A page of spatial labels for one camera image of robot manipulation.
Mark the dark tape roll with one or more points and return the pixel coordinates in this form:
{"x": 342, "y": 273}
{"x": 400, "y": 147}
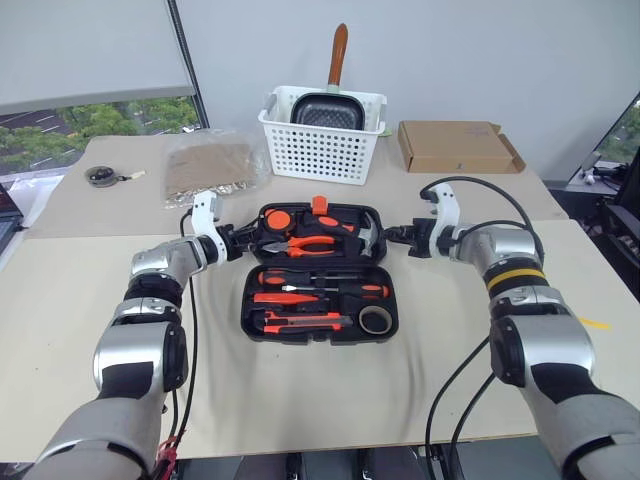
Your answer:
{"x": 364, "y": 325}

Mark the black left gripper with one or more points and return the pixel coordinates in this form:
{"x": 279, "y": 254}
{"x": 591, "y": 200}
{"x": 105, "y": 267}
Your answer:
{"x": 231, "y": 244}

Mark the small tape measure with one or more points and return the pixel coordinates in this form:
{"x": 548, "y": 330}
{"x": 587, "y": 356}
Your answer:
{"x": 101, "y": 177}

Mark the black window frame post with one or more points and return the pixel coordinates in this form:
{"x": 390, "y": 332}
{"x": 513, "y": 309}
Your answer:
{"x": 190, "y": 70}

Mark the cluttered side desk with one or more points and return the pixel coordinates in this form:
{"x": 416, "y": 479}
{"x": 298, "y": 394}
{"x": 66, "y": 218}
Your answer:
{"x": 595, "y": 172}

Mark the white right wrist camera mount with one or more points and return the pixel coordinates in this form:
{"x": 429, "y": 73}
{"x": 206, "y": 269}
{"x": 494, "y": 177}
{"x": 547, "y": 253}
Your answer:
{"x": 446, "y": 215}

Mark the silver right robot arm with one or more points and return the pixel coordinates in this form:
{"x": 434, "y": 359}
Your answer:
{"x": 540, "y": 340}

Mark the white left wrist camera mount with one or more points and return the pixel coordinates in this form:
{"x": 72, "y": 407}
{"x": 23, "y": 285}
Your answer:
{"x": 206, "y": 220}

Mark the white perforated plastic basket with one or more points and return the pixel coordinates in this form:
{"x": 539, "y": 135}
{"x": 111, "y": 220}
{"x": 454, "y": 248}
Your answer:
{"x": 315, "y": 155}

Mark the orange tester screwdriver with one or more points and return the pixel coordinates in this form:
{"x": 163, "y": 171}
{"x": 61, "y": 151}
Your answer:
{"x": 285, "y": 298}

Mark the clear bag with brown paper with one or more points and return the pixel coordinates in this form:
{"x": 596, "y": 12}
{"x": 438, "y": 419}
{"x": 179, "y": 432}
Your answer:
{"x": 210, "y": 167}

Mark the screwdriver with black shaft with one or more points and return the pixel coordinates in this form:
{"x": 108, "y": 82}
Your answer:
{"x": 270, "y": 276}

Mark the screwdriver with silver shaft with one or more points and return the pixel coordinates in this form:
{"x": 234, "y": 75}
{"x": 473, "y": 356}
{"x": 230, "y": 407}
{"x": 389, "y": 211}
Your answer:
{"x": 367, "y": 291}

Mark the white roller blind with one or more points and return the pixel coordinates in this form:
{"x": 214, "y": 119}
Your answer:
{"x": 85, "y": 45}

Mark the black tool case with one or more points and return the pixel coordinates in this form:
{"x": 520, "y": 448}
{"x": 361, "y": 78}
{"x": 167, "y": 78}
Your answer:
{"x": 300, "y": 337}

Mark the orange black tape measure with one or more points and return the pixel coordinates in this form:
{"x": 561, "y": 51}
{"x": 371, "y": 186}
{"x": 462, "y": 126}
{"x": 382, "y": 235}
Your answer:
{"x": 280, "y": 221}

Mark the black office chair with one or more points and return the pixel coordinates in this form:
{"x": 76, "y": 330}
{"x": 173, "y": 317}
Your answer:
{"x": 625, "y": 235}

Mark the small green tag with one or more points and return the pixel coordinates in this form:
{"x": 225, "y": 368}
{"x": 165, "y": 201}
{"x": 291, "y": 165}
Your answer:
{"x": 383, "y": 132}

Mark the yellow floor tape strip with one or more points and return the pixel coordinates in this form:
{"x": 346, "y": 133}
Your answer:
{"x": 595, "y": 324}

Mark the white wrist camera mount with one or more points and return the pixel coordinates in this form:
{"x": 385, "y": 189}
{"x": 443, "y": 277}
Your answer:
{"x": 206, "y": 220}
{"x": 446, "y": 215}

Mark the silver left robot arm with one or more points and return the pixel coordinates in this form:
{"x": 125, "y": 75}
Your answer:
{"x": 135, "y": 360}

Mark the dark laptop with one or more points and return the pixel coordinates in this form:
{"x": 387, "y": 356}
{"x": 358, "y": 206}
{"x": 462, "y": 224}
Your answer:
{"x": 7, "y": 220}

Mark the orange black utility knife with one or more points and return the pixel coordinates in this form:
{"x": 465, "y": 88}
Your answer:
{"x": 300, "y": 322}

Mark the claw hammer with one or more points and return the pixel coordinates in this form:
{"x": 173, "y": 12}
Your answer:
{"x": 372, "y": 235}

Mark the flat cardboard box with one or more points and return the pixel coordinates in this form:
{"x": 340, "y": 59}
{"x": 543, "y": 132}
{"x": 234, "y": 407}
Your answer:
{"x": 450, "y": 147}

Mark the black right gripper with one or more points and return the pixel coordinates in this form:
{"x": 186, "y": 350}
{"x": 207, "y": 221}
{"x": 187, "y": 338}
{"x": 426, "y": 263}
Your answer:
{"x": 422, "y": 239}

